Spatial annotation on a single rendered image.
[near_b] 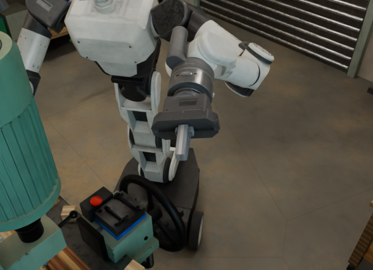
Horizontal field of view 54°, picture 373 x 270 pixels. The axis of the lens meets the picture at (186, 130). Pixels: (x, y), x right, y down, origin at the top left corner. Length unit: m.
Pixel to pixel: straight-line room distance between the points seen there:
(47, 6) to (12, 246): 0.71
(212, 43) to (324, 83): 2.78
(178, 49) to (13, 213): 0.42
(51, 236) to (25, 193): 0.21
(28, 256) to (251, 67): 0.65
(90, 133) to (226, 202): 1.15
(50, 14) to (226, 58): 0.64
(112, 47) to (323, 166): 1.83
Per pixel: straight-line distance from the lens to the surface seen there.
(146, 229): 1.02
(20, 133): 0.63
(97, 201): 0.97
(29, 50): 1.26
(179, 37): 0.77
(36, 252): 0.89
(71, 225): 1.10
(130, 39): 1.13
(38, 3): 1.26
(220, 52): 0.78
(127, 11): 1.15
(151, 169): 1.97
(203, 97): 0.68
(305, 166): 2.60
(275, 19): 3.99
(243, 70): 0.90
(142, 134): 1.69
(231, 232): 2.16
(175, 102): 0.68
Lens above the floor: 1.75
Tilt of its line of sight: 39 degrees down
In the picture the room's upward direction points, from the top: straight up
